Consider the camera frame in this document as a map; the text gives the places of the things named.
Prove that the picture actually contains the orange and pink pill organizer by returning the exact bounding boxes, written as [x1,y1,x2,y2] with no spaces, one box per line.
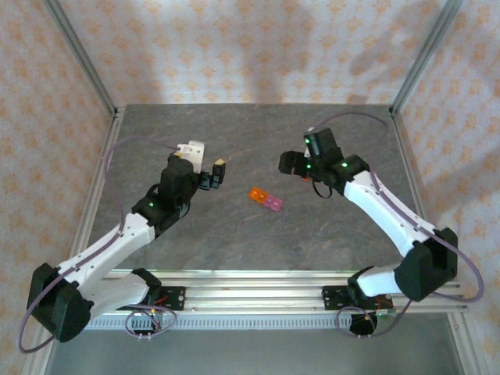
[248,186,284,213]

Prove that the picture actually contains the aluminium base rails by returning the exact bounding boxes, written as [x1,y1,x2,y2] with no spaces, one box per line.
[41,268,470,316]

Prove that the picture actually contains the grey metal sheet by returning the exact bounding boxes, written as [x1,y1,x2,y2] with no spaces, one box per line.
[42,327,462,375]

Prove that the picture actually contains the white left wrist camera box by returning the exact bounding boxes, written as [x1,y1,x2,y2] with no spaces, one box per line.
[175,140,207,176]

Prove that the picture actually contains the thin black cable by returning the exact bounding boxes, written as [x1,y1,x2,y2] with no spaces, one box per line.
[311,180,334,200]

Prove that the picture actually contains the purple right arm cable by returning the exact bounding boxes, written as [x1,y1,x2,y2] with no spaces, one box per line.
[312,112,485,340]

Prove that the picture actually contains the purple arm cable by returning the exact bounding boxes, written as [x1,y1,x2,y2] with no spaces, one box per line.
[312,112,485,340]
[17,135,183,354]

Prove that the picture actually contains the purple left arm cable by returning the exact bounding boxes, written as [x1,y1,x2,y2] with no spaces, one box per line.
[17,135,183,354]

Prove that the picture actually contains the aluminium side rail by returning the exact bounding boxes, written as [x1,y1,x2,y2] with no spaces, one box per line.
[62,107,127,277]
[390,109,460,282]

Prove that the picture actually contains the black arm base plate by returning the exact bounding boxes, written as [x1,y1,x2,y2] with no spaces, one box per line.
[128,286,187,313]
[322,286,393,313]

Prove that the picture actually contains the aluminium frame post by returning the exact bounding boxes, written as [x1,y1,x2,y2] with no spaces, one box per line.
[389,0,465,115]
[21,323,59,375]
[41,0,120,118]
[447,310,489,375]

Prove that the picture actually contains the grey slotted cable duct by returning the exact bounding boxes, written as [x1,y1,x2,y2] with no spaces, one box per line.
[84,313,391,331]

